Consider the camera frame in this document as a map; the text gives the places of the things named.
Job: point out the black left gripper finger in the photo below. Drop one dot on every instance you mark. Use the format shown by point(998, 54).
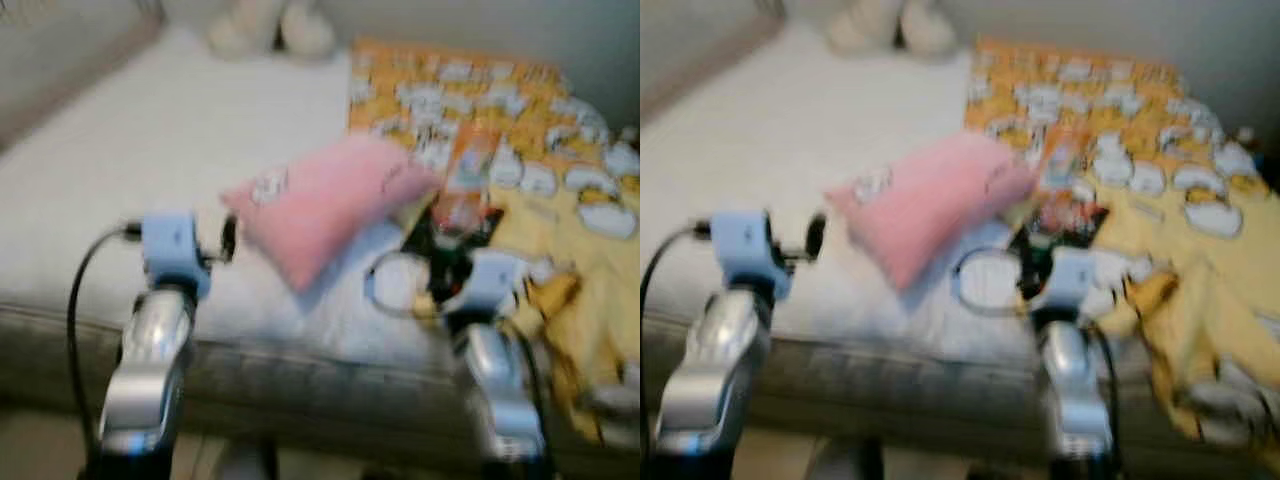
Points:
point(816, 238)
point(230, 238)

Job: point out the pink plush pillow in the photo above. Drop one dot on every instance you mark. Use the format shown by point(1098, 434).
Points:
point(930, 200)
point(320, 200)

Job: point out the dark book with red cover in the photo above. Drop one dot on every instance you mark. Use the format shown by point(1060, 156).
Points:
point(1062, 165)
point(468, 170)

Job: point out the yellow egg print quilt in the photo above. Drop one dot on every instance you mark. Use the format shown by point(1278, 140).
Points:
point(1180, 240)
point(560, 230)

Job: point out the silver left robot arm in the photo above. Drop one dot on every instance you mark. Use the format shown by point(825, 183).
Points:
point(150, 370)
point(710, 380)

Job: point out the white quilted mattress pad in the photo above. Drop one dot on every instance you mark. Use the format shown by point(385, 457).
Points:
point(150, 130)
point(780, 130)

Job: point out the grey quilted mattress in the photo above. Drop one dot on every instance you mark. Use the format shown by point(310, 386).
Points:
point(900, 400)
point(300, 400)

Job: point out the beige plush toy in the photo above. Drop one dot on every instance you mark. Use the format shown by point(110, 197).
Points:
point(300, 30)
point(920, 30)

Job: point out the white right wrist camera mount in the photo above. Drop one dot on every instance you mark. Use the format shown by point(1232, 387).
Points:
point(500, 282)
point(1070, 280)

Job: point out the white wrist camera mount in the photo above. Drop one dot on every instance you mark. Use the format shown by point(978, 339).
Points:
point(500, 282)
point(745, 245)
point(1070, 280)
point(170, 245)

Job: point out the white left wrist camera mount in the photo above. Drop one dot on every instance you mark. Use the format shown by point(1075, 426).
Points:
point(745, 245)
point(170, 245)

